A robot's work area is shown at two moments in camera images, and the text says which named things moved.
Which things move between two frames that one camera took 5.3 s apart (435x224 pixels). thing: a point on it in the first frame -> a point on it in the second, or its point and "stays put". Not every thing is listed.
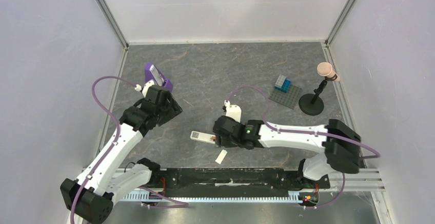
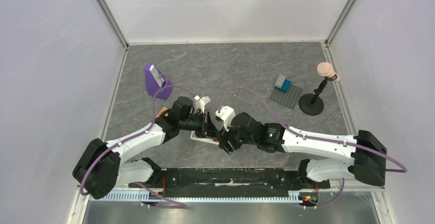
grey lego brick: x=280 y=81 stays put
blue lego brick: x=285 y=86 stays put
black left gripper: x=174 y=109 -> x=209 y=129
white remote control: x=203 y=137 stays put
